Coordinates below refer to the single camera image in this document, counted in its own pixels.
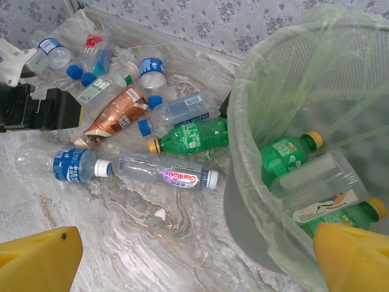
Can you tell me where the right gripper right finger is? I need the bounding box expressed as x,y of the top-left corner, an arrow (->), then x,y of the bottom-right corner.
312,221 -> 389,292

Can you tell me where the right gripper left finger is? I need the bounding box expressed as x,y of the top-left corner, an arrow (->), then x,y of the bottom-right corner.
0,226 -> 84,292

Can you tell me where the clear bottle green white label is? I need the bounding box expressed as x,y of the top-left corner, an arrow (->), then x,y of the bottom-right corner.
76,60 -> 140,112

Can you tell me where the green soda bottle yellow cap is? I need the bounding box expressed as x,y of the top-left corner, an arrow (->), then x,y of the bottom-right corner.
148,117 -> 230,155
260,130 -> 323,188
293,196 -> 388,238

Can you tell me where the Pocari Sweat bottle white cap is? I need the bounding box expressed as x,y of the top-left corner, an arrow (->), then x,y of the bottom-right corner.
15,144 -> 113,185

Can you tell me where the copper coloured coffee bottle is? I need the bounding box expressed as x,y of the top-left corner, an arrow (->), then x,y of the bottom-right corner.
74,85 -> 149,147

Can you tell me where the small clear bottle blue label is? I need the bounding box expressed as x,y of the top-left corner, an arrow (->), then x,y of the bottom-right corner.
30,29 -> 84,80

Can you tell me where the large clear bottle white cap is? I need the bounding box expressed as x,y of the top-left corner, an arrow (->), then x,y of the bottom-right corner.
269,149 -> 370,218

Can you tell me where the clear bottle purple red label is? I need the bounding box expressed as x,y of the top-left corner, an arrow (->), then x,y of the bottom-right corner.
116,151 -> 219,191

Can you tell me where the translucent green trash bin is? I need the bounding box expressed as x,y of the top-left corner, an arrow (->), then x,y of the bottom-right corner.
223,18 -> 389,280

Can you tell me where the stubby clear bottle blue label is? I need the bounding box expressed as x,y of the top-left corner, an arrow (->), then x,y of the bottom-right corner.
138,57 -> 168,91

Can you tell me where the soda water bottle blue cap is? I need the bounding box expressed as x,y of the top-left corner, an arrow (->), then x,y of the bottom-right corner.
137,92 -> 220,136

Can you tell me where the aluminium frame post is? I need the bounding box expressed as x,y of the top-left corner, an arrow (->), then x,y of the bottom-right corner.
62,0 -> 86,15

